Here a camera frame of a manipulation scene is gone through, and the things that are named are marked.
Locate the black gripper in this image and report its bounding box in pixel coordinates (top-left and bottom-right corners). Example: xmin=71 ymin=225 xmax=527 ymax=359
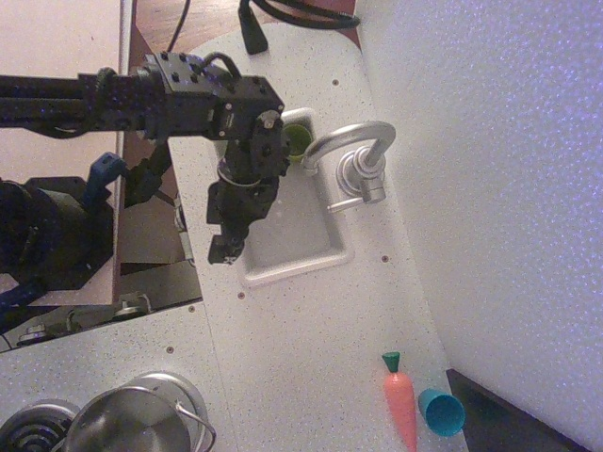
xmin=206 ymin=110 xmax=289 ymax=265

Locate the green plastic cup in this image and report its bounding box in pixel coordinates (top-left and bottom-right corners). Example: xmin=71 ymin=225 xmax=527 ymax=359
xmin=283 ymin=123 xmax=313 ymax=163

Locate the black clamp handle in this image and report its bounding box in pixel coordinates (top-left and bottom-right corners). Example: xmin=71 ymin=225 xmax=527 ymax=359
xmin=237 ymin=0 xmax=269 ymax=56

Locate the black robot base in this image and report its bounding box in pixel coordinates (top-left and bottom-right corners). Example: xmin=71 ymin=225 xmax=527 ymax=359
xmin=1 ymin=176 xmax=114 ymax=333

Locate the black cable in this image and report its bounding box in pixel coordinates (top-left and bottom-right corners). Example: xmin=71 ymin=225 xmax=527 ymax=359
xmin=163 ymin=0 xmax=192 ymax=54

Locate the silver toy faucet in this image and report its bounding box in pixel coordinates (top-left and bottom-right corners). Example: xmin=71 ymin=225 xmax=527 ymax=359
xmin=301 ymin=121 xmax=397 ymax=214

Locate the teal plastic cup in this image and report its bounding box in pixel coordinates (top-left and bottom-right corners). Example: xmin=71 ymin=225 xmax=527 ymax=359
xmin=418 ymin=388 xmax=466 ymax=437

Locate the white toy sink basin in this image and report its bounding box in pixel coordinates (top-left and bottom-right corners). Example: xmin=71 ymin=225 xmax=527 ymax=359
xmin=215 ymin=106 xmax=355 ymax=288

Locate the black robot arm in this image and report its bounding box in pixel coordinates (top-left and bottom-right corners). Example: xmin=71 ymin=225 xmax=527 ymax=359
xmin=1 ymin=52 xmax=289 ymax=264

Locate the silver metal pot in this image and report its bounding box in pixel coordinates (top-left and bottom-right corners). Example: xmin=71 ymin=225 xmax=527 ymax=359
xmin=62 ymin=372 xmax=217 ymax=451

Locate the blue clamp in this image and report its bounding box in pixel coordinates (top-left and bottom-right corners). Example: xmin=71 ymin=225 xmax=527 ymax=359
xmin=81 ymin=153 xmax=128 ymax=210

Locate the toy stove burner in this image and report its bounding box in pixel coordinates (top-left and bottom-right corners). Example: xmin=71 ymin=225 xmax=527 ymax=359
xmin=1 ymin=399 xmax=80 ymax=452

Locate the orange toy carrot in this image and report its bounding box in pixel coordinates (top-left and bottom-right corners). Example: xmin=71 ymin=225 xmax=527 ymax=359
xmin=382 ymin=351 xmax=417 ymax=452

